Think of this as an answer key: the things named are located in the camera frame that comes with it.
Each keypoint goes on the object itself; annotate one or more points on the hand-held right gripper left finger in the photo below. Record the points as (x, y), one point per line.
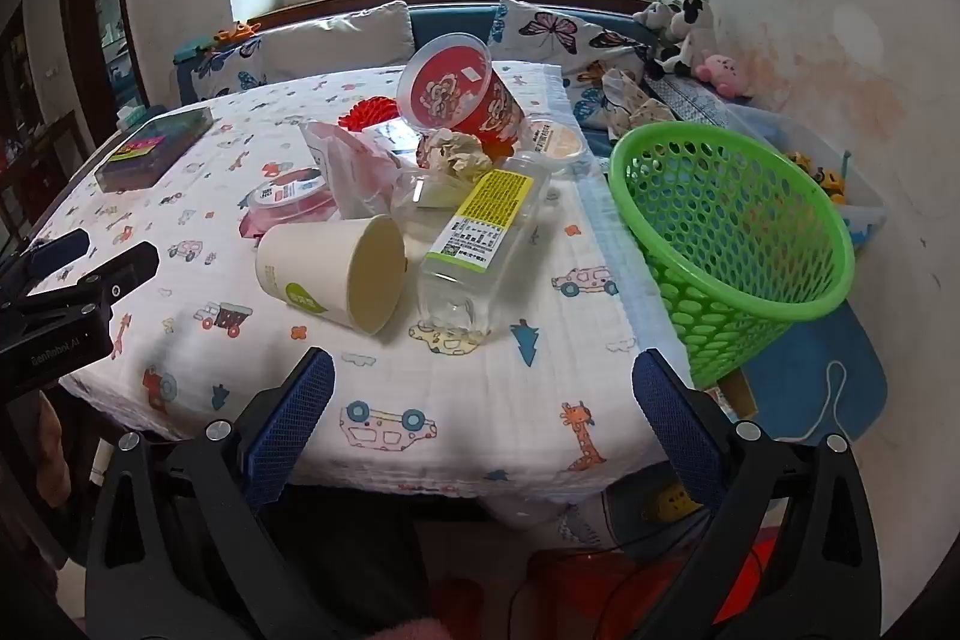
(294, 413)

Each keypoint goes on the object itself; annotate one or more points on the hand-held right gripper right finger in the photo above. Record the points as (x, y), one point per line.
(675, 415)

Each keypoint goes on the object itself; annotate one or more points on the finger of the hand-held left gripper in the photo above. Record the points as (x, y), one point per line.
(64, 250)
(112, 276)

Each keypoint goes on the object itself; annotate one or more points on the green plastic basket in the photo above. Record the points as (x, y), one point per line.
(720, 220)

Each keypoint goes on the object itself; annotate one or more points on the pink snack bag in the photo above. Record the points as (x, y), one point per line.
(360, 175)

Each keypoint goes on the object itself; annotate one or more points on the paper ball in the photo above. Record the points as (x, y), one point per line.
(454, 153)

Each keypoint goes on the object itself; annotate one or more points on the person's left hand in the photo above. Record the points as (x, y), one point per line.
(54, 452)

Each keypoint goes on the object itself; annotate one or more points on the dark wooden cabinet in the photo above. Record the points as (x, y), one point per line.
(30, 145)

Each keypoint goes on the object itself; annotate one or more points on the blue floor mat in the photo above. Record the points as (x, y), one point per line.
(795, 370)

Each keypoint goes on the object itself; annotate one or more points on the dark flat box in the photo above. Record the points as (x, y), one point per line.
(150, 153)

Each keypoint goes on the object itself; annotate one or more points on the teal box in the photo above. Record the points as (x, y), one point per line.
(133, 117)

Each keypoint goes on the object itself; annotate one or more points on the white paper cup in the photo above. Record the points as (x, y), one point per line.
(315, 265)

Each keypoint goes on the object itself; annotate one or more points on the round pink plastic container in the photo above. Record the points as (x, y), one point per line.
(289, 192)

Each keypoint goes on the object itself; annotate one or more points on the red stool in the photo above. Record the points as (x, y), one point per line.
(570, 599)

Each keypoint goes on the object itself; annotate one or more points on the dark wooden door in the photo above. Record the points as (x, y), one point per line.
(82, 25)

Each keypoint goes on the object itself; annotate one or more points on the small butterfly print pillow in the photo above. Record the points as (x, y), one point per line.
(225, 72)

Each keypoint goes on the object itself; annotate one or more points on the clear plastic wrapper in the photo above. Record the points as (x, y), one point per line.
(416, 212)

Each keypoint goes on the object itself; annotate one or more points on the orange toy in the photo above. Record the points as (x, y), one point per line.
(236, 33)

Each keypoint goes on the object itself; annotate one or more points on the clear bottle with yellow label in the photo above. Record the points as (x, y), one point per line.
(480, 212)

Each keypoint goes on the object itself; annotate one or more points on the clear storage bin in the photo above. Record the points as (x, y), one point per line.
(862, 212)

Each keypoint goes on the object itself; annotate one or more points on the yellow toy vehicles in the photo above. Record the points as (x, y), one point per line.
(821, 175)

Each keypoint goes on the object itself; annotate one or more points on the grey patterned cushion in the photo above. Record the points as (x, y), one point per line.
(701, 99)

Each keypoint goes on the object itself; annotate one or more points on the cream printed cloth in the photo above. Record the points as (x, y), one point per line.
(634, 100)

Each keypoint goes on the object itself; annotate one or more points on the white pillow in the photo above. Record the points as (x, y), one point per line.
(330, 40)

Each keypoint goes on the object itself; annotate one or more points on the pink plush toy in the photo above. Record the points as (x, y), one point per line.
(724, 74)

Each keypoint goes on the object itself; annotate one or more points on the red instant noodle cup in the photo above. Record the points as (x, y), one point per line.
(480, 100)

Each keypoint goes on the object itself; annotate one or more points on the cow plush toy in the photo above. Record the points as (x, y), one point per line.
(686, 36)

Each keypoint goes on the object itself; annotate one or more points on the grey plush toy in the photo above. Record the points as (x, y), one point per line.
(654, 19)

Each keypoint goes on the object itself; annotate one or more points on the large butterfly print pillow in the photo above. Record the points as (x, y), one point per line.
(555, 36)

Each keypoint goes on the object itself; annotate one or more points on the blue sofa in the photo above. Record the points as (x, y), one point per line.
(450, 21)

